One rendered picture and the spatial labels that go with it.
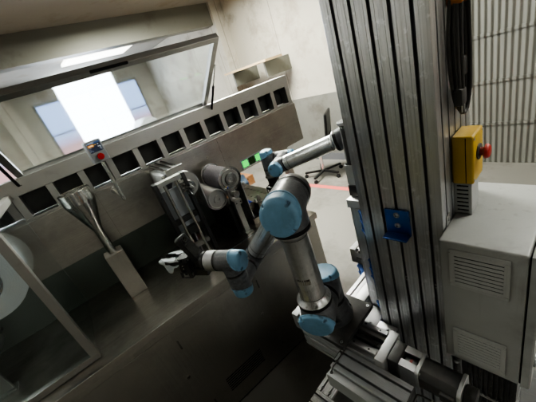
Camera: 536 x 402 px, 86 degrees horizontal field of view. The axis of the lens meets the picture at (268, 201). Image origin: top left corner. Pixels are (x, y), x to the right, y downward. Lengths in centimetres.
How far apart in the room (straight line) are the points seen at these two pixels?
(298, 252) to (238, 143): 139
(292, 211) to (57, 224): 142
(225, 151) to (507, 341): 172
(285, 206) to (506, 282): 56
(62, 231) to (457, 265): 178
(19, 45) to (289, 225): 440
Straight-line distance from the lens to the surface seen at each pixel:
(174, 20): 557
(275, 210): 75
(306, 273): 90
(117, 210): 189
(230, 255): 99
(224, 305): 163
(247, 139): 215
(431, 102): 78
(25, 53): 481
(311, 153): 133
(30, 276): 138
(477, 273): 92
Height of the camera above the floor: 177
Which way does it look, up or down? 24 degrees down
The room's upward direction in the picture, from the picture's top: 19 degrees counter-clockwise
